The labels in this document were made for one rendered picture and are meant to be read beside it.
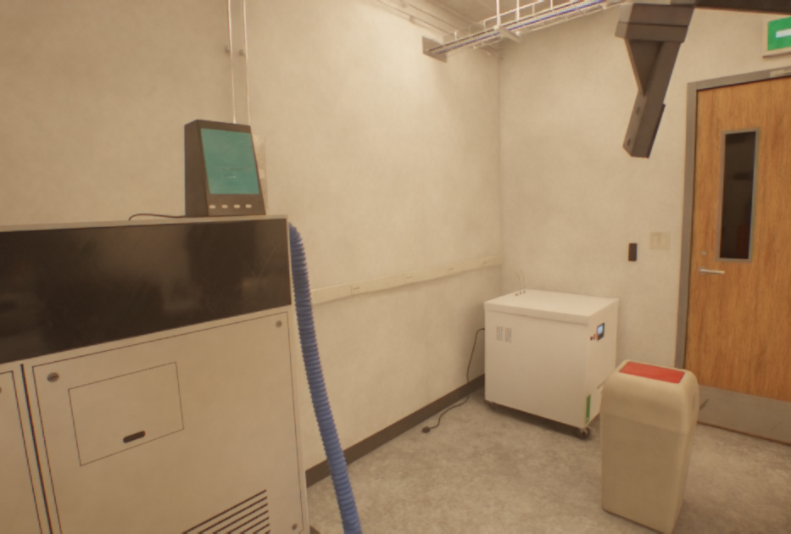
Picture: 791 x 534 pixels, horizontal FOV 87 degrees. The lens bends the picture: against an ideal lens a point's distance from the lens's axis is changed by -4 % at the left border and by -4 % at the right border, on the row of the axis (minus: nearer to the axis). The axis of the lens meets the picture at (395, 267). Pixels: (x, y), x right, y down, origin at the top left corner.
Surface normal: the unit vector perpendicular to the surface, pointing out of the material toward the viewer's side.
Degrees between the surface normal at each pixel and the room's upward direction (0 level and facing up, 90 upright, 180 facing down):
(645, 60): 113
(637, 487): 93
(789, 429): 90
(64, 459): 90
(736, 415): 90
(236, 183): 80
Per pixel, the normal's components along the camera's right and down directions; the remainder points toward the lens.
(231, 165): 0.71, -0.11
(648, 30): -0.18, 0.51
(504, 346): -0.68, 0.11
